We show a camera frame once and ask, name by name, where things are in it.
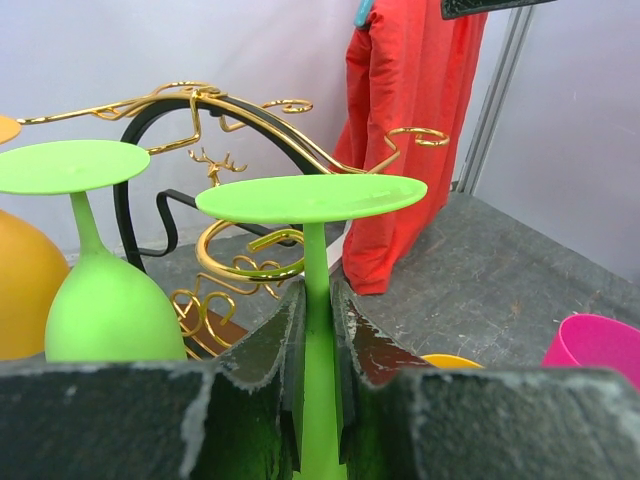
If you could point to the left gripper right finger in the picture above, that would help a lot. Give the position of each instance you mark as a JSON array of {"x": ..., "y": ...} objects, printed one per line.
[{"x": 401, "y": 418}]

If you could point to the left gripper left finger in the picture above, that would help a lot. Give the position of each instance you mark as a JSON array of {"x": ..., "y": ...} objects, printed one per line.
[{"x": 237, "y": 416}]

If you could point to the green wine glass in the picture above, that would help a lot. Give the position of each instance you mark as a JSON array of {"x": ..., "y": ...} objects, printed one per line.
[
  {"x": 106, "y": 310},
  {"x": 312, "y": 201}
]

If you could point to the orange wine glass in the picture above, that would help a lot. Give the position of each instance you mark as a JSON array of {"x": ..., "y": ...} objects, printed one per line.
[
  {"x": 32, "y": 270},
  {"x": 448, "y": 361}
]

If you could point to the magenta wine glass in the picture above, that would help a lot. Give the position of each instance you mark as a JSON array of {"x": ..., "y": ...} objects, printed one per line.
[{"x": 594, "y": 341}]

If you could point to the gold wine glass rack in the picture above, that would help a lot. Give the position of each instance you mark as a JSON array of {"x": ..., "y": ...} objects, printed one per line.
[{"x": 233, "y": 114}]

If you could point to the red cloth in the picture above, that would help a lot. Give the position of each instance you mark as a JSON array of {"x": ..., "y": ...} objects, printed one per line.
[{"x": 408, "y": 67}]

